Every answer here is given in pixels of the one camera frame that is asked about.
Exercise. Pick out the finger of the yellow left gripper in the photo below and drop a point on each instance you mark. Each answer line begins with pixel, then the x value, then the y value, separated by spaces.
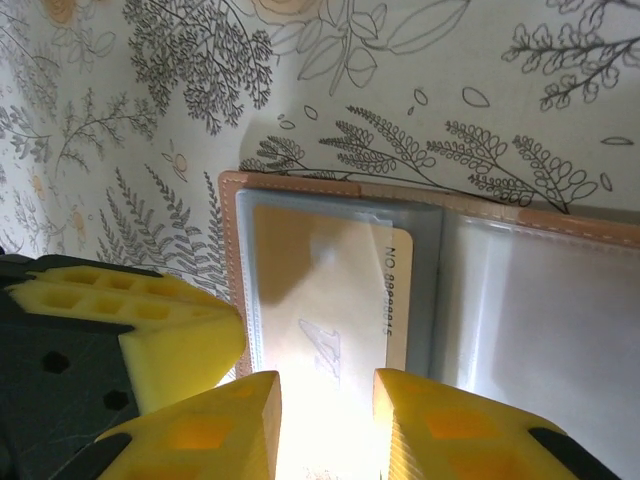
pixel 190 350
pixel 125 282

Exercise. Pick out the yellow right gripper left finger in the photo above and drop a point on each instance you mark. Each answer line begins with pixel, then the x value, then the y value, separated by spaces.
pixel 200 435

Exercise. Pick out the floral tablecloth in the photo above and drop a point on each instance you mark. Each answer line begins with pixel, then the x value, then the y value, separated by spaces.
pixel 150 75

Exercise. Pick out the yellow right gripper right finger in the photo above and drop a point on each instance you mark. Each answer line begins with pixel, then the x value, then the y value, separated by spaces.
pixel 450 440

